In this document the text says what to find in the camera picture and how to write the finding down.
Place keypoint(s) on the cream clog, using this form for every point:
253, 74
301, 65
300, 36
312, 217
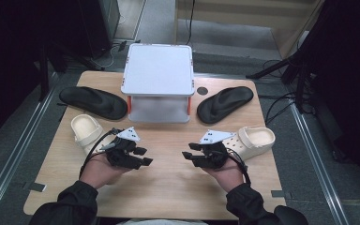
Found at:
256, 139
86, 129

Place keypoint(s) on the white shoe rack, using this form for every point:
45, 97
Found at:
157, 68

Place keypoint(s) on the black tripod stand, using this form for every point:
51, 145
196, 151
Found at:
293, 62

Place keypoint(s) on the black flip-flop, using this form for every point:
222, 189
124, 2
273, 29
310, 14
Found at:
93, 101
223, 103

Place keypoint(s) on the grey tape strip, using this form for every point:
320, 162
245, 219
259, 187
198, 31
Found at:
34, 187
281, 194

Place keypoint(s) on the person's right hand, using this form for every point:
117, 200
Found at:
228, 176

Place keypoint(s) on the person's left hand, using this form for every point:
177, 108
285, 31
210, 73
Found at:
101, 172

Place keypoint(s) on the black table grommet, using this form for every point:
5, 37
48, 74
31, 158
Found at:
202, 91

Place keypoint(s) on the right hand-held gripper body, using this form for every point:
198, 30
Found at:
214, 154

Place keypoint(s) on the black rounded chair part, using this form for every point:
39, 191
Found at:
293, 216

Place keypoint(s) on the black cabinet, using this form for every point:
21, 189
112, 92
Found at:
101, 25

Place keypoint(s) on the black power adapter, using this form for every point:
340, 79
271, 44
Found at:
122, 46

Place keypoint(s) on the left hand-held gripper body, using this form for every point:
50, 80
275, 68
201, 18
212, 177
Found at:
120, 154

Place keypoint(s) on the metal floor rail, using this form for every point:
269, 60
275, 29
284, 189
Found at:
315, 156
18, 150

